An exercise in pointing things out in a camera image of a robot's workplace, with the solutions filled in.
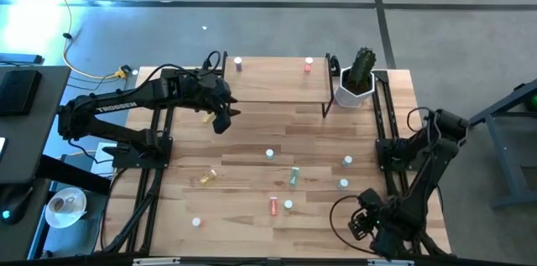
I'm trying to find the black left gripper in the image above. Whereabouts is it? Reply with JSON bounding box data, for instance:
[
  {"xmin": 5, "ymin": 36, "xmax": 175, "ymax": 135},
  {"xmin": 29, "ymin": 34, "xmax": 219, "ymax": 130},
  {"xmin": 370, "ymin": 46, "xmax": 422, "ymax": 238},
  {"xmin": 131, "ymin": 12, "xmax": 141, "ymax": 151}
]
[{"xmin": 182, "ymin": 71, "xmax": 242, "ymax": 135}]

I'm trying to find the dark flat device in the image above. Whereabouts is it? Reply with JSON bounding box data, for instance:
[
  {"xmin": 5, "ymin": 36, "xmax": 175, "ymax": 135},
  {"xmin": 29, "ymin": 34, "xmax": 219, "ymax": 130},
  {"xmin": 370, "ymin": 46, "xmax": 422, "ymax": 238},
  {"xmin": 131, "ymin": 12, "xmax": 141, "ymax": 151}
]
[{"xmin": 0, "ymin": 52, "xmax": 45, "ymax": 65}]

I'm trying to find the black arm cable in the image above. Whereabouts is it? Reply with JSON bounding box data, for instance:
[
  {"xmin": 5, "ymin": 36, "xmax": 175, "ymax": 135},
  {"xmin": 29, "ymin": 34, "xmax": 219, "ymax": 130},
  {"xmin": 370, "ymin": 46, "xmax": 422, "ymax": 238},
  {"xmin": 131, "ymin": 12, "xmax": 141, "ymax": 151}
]
[
  {"xmin": 121, "ymin": 50, "xmax": 222, "ymax": 96},
  {"xmin": 328, "ymin": 194, "xmax": 381, "ymax": 256}
]

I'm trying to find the green cactus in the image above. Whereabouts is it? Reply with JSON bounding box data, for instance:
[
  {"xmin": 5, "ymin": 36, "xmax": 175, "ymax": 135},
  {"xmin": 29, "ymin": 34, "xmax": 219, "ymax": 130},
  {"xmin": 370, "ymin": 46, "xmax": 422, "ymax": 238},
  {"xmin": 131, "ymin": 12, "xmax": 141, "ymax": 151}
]
[{"xmin": 347, "ymin": 46, "xmax": 378, "ymax": 91}]

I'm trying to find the yellow floor cable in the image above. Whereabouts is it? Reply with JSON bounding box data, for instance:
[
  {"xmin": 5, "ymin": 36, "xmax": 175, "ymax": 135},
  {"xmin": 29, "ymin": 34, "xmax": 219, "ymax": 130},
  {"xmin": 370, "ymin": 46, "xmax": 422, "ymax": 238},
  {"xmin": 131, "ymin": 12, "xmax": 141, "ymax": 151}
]
[{"xmin": 37, "ymin": 0, "xmax": 127, "ymax": 81}]

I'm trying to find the black aluminium table frame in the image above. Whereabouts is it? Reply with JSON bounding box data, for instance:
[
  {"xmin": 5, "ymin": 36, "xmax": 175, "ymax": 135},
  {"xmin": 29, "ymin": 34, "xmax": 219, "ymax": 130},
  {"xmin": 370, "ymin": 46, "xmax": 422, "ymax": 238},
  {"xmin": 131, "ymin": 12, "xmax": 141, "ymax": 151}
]
[{"xmin": 94, "ymin": 66, "xmax": 452, "ymax": 266}]

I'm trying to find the silver frame bracket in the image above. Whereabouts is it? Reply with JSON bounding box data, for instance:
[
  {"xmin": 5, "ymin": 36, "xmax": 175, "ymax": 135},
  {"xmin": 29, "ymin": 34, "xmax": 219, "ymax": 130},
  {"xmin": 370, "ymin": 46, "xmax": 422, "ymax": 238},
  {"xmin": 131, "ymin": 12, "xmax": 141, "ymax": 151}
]
[
  {"xmin": 133, "ymin": 257, "xmax": 181, "ymax": 266},
  {"xmin": 368, "ymin": 258, "xmax": 415, "ymax": 266}
]

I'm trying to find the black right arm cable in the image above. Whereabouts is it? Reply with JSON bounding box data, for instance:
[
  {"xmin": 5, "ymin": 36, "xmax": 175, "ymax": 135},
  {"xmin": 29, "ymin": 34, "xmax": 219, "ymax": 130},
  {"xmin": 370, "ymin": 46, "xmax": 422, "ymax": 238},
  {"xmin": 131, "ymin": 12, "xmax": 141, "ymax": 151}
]
[{"xmin": 328, "ymin": 194, "xmax": 381, "ymax": 256}]

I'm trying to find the white hexagonal plant pot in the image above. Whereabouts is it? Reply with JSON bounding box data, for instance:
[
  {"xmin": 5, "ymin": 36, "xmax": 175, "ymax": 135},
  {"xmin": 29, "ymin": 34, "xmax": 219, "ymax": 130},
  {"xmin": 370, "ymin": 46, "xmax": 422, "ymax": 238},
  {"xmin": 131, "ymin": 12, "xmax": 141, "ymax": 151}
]
[{"xmin": 334, "ymin": 65, "xmax": 376, "ymax": 109}]

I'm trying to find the wooden shelf black metal frame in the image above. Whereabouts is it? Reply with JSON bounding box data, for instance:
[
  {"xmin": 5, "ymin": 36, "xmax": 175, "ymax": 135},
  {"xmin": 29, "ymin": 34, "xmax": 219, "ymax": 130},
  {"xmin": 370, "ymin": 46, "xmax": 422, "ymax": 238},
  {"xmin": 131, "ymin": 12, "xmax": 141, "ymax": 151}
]
[{"xmin": 218, "ymin": 50, "xmax": 336, "ymax": 119}]

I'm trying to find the black computer mouse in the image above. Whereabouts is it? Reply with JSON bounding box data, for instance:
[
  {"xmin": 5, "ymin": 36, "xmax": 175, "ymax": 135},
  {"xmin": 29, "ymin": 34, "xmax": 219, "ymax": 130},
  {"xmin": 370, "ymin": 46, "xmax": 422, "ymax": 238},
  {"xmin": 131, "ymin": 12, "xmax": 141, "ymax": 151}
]
[{"xmin": 0, "ymin": 184, "xmax": 34, "ymax": 226}]

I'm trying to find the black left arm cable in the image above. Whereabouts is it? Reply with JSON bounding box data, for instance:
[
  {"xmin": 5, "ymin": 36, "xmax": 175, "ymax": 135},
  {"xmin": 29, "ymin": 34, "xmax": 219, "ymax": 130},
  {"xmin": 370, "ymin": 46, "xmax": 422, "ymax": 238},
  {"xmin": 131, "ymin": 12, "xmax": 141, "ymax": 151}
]
[{"xmin": 121, "ymin": 50, "xmax": 222, "ymax": 96}]

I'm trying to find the dark grey desk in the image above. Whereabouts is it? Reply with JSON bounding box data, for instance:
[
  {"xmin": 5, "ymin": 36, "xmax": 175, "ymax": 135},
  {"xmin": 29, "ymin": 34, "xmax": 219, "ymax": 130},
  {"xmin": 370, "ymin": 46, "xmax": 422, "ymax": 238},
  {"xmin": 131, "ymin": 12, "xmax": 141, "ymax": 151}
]
[{"xmin": 0, "ymin": 64, "xmax": 112, "ymax": 261}]

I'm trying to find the grey metal stand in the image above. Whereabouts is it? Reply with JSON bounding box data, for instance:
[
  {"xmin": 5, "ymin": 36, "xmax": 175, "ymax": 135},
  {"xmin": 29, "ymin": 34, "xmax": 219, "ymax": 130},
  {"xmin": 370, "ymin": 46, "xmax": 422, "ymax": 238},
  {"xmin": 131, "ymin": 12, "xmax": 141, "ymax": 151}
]
[{"xmin": 461, "ymin": 79, "xmax": 537, "ymax": 211}]

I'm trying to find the black keyboard device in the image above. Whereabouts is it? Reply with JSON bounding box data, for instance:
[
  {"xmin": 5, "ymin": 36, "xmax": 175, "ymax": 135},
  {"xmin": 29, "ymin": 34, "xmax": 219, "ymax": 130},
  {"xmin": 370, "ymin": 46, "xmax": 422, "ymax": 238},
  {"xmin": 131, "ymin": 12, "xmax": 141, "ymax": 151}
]
[{"xmin": 0, "ymin": 69, "xmax": 43, "ymax": 117}]

